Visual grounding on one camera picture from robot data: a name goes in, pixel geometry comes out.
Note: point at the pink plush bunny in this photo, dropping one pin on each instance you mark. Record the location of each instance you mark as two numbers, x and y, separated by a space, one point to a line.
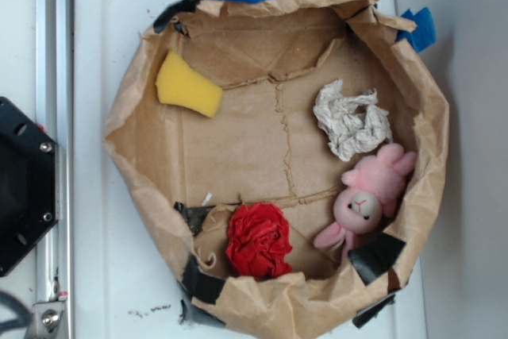
372 190

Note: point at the brown paper bag bin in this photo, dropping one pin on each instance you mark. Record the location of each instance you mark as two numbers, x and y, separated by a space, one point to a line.
187 173

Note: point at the crumpled red paper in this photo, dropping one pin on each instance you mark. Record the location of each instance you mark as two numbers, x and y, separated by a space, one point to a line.
259 241

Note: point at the yellow sponge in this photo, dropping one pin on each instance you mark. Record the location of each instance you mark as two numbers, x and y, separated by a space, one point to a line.
178 84

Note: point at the crumpled white paper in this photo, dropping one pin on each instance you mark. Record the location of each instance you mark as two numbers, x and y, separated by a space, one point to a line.
353 124

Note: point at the blue tape piece right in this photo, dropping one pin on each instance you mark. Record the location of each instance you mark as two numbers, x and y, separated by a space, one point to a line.
424 35

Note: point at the aluminium frame rail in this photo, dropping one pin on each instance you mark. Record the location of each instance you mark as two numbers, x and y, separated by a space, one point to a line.
54 111

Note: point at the metal corner bracket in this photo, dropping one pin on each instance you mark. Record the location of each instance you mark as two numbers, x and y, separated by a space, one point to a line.
47 318

